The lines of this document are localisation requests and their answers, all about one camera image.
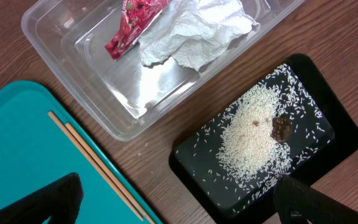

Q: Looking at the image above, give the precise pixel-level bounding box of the brown food scrap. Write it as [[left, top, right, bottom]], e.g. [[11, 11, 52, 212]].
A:
[[270, 116, 293, 144]]

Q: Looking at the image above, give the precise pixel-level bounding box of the black waste tray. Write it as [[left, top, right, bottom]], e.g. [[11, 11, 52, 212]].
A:
[[169, 54, 358, 223]]

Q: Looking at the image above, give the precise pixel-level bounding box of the clear plastic bin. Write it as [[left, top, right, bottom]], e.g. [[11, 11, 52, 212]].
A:
[[21, 0, 301, 141]]

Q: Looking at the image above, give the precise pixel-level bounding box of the teal plastic tray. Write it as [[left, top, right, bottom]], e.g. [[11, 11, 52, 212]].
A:
[[0, 81, 159, 223]]

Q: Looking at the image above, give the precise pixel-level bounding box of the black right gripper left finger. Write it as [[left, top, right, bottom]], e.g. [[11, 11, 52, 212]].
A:
[[0, 172, 83, 223]]

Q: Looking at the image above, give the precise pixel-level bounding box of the white rice pile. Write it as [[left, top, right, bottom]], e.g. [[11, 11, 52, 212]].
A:
[[218, 85, 291, 182]]

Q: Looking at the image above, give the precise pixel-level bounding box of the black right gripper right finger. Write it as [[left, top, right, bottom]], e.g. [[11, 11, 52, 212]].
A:
[[273, 175, 358, 224]]

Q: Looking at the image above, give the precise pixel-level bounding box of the white napkin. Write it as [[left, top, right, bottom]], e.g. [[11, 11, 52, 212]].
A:
[[138, 0, 260, 71]]

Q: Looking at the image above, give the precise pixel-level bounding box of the red snack wrapper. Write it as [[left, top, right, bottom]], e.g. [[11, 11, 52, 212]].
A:
[[105, 0, 169, 60]]

